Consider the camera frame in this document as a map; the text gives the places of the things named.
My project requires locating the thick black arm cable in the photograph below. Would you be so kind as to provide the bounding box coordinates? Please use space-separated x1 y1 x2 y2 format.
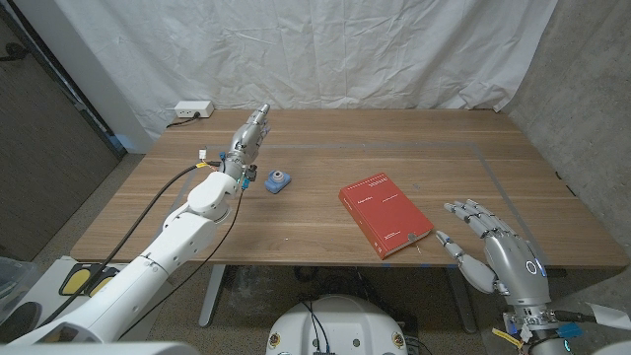
551 310 600 324
36 162 223 326

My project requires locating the dark brown door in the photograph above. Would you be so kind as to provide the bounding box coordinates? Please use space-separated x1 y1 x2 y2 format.
0 4 124 262

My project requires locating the black power strip cord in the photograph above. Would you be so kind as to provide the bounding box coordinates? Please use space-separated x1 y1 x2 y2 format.
165 110 201 130

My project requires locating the yellow black foot pedal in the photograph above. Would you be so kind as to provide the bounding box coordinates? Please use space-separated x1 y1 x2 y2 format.
87 265 121 298
58 263 93 297

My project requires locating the black round disc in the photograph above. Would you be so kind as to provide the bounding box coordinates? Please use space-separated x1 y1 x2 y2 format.
0 301 43 342

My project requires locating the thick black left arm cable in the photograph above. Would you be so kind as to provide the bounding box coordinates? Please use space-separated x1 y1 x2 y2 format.
36 162 223 326

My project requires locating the blue toy camera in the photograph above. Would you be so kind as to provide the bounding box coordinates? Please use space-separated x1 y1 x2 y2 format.
263 169 292 195

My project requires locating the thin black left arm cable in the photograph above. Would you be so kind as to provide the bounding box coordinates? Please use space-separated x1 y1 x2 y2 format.
117 189 245 339

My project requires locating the white power strip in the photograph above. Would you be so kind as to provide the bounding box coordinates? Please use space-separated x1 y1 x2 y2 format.
174 100 215 119

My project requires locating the clear plastic bin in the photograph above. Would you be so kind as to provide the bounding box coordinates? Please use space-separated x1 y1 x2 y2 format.
0 255 40 321

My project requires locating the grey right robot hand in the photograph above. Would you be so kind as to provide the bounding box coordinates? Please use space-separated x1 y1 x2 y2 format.
435 198 556 331

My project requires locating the grey table leg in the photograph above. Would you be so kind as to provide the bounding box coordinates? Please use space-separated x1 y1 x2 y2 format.
198 264 228 328
446 266 478 334

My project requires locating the black door handle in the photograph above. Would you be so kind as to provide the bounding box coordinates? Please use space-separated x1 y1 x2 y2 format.
0 41 29 63

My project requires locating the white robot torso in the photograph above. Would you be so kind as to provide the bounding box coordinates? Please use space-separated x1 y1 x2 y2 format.
265 294 409 355

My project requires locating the red hardcover notebook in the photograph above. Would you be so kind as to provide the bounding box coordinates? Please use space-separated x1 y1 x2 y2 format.
337 172 436 261

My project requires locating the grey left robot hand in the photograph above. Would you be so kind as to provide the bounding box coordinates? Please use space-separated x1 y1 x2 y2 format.
221 103 272 181

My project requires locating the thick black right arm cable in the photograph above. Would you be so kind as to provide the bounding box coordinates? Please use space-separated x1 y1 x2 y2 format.
551 310 600 324

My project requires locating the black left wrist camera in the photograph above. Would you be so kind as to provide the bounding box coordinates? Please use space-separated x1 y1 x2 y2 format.
240 165 259 191

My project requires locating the white wrinkled backdrop sheet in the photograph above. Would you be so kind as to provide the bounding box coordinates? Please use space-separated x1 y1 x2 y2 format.
53 0 559 155

